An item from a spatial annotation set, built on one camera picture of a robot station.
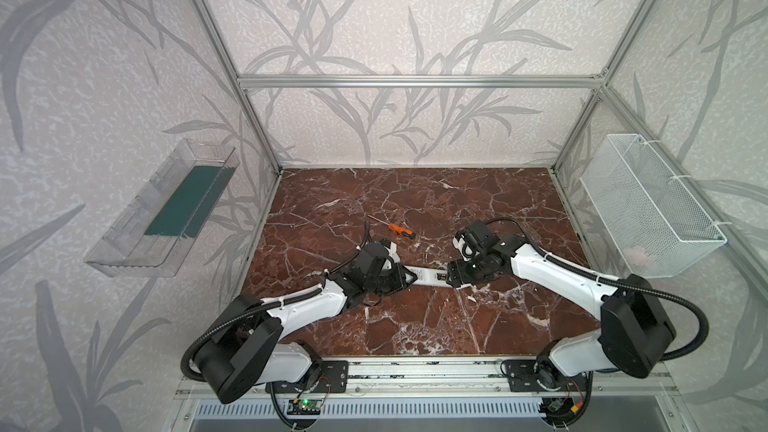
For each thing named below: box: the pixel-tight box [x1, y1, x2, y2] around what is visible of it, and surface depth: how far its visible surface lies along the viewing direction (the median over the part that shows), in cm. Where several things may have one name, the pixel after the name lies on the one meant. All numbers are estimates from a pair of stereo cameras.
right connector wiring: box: [538, 386, 592, 428], surface depth 71 cm
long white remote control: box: [404, 265, 452, 288], surface depth 87 cm
